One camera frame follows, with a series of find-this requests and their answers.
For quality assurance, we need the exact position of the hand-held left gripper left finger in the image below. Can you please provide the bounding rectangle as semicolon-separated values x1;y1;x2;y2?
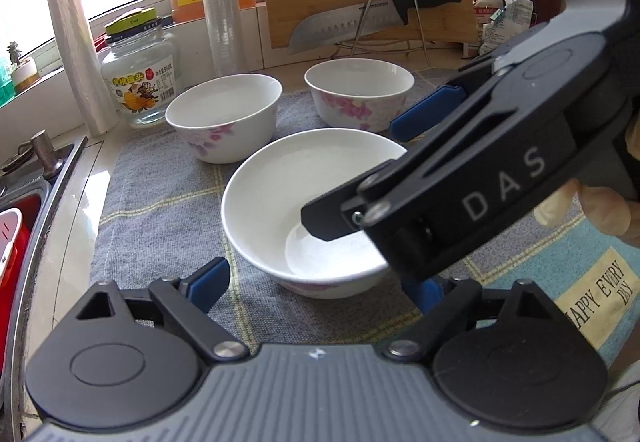
75;256;251;364

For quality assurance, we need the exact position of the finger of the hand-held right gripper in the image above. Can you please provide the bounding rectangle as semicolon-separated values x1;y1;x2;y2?
390;49;507;143
300;86;634;283

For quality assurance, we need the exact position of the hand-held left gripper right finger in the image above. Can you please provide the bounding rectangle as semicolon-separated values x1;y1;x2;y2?
385;273;556;364

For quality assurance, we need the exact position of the white pink-flower bowl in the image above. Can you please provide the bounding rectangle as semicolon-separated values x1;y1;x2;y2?
221;127;412;299
304;60;416;133
165;73;284;165

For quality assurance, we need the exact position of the person's right hand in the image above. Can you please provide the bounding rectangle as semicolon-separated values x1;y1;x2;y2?
534;178;640;250

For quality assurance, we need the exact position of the white blue-print bag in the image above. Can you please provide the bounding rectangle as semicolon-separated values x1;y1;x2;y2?
487;0;537;55

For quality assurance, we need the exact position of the grey checked dish mat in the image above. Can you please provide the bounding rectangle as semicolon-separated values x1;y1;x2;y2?
90;66;640;363

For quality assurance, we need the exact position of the red and white bag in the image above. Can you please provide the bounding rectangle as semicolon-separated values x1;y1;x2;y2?
472;0;507;58

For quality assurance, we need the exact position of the steel sink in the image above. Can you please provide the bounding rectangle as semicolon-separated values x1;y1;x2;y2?
0;129;90;442

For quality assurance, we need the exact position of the red basin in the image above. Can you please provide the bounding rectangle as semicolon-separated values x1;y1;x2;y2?
0;207;27;373

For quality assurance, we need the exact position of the glass jar with green lid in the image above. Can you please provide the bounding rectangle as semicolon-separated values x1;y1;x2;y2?
100;8;181;130

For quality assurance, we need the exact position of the person's light clothing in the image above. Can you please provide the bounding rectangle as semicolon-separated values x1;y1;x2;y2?
595;367;640;442

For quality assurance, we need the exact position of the beige plastic wrap roll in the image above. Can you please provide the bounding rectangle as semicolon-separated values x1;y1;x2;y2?
45;0;120;137

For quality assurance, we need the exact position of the green container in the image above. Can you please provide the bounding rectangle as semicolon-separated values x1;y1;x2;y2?
0;64;17;108

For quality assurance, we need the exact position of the small potted plant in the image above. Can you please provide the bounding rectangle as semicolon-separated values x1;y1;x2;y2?
6;40;41;91

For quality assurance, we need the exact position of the black-handled kitchen knife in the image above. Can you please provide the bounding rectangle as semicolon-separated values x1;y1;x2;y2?
287;0;463;55

